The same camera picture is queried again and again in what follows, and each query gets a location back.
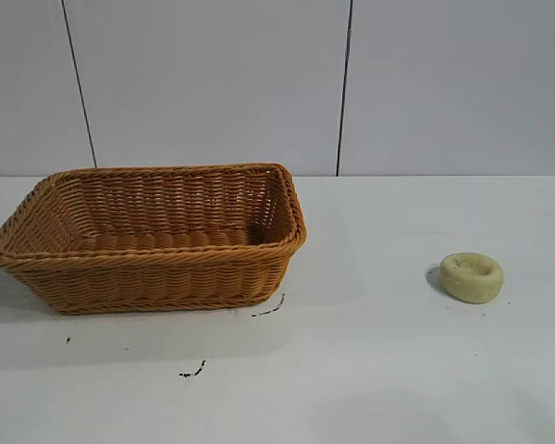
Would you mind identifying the pale yellow egg yolk pastry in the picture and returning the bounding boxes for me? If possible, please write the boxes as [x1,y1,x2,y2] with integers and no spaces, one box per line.
[438,252,505,301]

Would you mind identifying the brown woven wicker basket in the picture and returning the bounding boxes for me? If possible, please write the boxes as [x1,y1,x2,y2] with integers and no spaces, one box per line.
[0,161,309,316]

